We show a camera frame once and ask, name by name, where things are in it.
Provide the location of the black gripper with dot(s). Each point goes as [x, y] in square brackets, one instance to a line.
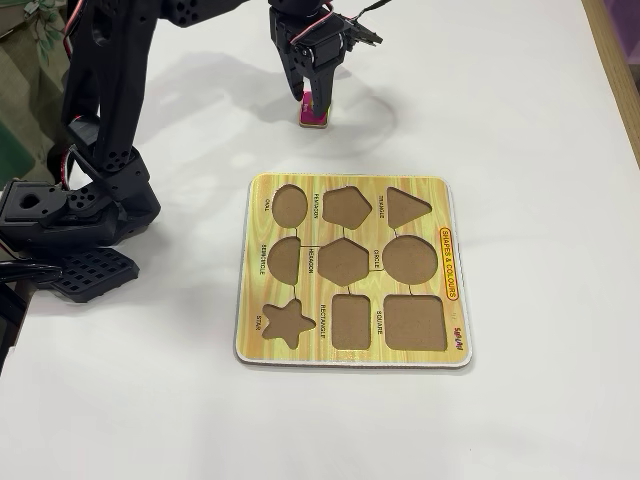
[311, 64]

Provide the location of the pink rectangle piece yellow pin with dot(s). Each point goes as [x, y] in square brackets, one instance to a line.
[307, 119]

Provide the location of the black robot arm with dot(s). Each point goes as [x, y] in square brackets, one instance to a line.
[115, 100]

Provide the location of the wooden shape puzzle board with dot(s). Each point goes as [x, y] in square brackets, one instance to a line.
[320, 350]

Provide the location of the leaf patterned cloth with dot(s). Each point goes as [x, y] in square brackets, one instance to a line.
[45, 30]

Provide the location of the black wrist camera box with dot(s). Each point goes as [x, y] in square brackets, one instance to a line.
[365, 35]

